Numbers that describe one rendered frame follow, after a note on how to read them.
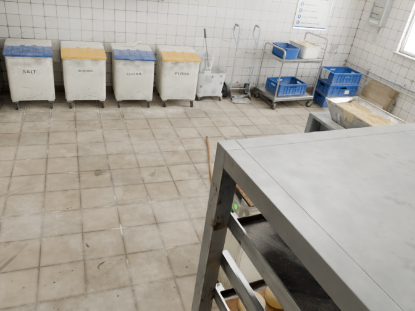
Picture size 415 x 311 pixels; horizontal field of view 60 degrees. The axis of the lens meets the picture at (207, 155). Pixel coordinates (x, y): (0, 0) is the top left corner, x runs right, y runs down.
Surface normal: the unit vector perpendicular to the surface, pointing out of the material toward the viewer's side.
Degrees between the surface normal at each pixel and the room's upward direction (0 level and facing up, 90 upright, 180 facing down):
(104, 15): 90
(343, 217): 0
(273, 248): 0
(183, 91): 94
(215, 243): 90
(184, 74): 92
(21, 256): 0
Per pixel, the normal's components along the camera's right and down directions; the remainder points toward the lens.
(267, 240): 0.12, -0.86
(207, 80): 0.37, 0.57
